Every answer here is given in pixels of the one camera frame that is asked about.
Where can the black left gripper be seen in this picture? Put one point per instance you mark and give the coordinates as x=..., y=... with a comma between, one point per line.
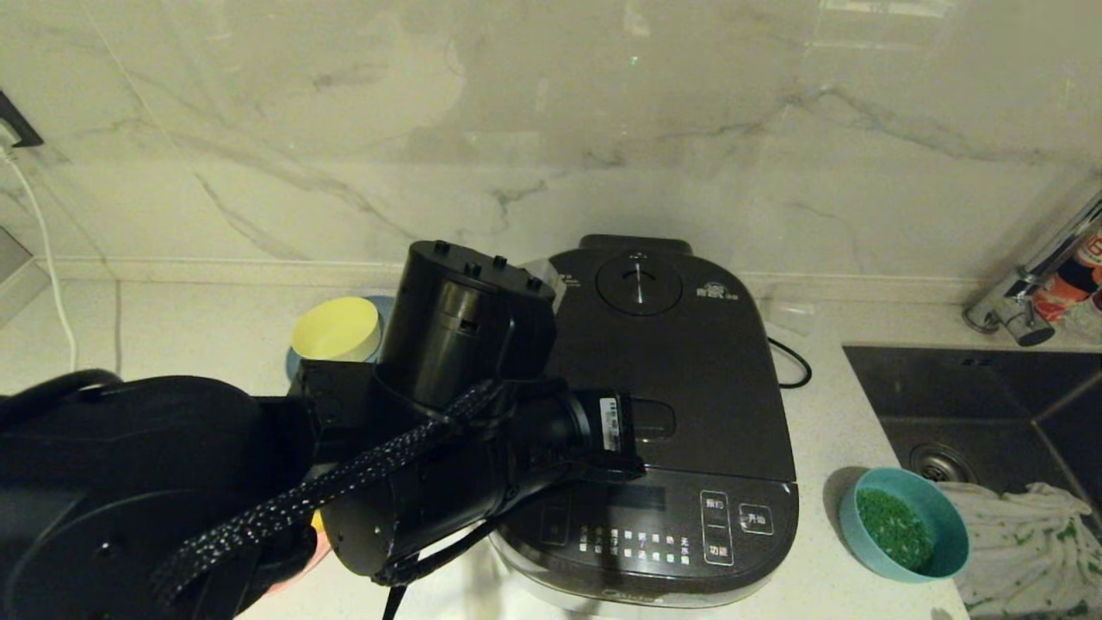
x=564, y=430

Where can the dark grey rice cooker lid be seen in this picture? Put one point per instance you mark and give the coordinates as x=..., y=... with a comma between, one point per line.
x=715, y=370

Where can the chopped green vegetables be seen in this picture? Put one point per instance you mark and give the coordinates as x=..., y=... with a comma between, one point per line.
x=894, y=527

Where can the teal bowl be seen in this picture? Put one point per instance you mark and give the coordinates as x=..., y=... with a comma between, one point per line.
x=947, y=527

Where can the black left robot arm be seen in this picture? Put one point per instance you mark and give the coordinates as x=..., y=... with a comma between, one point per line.
x=129, y=474

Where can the yellow bowl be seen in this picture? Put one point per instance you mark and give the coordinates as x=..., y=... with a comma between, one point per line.
x=336, y=331

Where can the clear plastic cup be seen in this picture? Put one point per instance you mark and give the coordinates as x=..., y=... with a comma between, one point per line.
x=792, y=317

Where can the black flat board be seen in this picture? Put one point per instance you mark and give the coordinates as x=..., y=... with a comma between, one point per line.
x=394, y=604

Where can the blue plate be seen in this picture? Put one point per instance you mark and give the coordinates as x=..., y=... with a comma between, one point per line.
x=385, y=314

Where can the metal sink drain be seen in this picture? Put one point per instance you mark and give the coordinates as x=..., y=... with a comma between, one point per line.
x=943, y=463

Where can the dark metal sink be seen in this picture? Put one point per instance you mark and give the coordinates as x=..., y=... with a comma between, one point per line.
x=973, y=405

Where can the white cloth with green specks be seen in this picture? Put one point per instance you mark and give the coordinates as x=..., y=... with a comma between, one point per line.
x=1016, y=551

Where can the chrome faucet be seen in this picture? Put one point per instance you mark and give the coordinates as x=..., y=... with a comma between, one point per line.
x=1024, y=314

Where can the red printed can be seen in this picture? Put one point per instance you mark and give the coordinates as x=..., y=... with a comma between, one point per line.
x=1067, y=288

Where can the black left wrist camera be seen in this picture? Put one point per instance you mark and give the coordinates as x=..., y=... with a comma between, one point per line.
x=613, y=422

